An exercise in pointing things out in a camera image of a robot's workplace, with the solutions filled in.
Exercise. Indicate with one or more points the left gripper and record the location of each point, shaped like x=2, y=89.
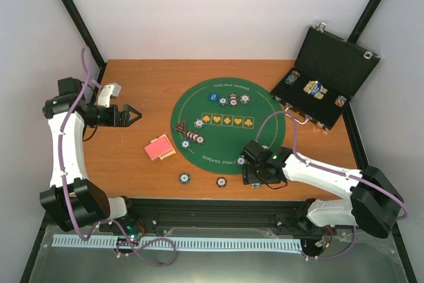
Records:
x=114, y=121

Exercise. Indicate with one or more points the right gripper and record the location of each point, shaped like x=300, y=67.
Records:
x=250, y=177

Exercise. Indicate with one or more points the black red poker chip stack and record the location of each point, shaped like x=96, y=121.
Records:
x=221, y=182

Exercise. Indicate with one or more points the red-backed playing card deck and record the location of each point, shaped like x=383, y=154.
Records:
x=148, y=150

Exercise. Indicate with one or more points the light blue chip top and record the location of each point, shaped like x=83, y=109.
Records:
x=244, y=98

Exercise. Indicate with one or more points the spread black red chips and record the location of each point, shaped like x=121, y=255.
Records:
x=195, y=137

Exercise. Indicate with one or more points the black red chip top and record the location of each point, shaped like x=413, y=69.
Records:
x=233, y=100

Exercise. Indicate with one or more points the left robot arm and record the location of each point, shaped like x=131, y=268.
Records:
x=72, y=200

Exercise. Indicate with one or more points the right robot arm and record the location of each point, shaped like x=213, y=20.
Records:
x=366, y=198

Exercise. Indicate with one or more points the black triangular all-in marker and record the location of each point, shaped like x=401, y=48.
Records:
x=180, y=127

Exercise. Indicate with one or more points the yellow playing card box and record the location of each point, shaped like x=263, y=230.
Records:
x=161, y=147

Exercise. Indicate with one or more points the round green poker mat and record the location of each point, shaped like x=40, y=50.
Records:
x=227, y=129

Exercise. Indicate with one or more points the blue small blind button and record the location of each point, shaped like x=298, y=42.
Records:
x=213, y=97

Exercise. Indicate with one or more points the chips in case left slot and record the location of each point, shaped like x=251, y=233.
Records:
x=292, y=77

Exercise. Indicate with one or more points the chips in case slot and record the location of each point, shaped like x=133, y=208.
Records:
x=292, y=77
x=340, y=101

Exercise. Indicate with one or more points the blue card deck in case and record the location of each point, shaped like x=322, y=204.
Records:
x=315, y=89

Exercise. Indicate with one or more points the chips in case right slot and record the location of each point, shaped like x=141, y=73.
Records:
x=340, y=101

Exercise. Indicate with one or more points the black poker case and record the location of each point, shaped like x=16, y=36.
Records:
x=342, y=67

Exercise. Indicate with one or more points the black aluminium frame rail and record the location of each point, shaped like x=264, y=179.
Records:
x=157, y=215

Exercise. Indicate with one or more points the light blue cable duct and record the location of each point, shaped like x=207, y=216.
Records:
x=185, y=244

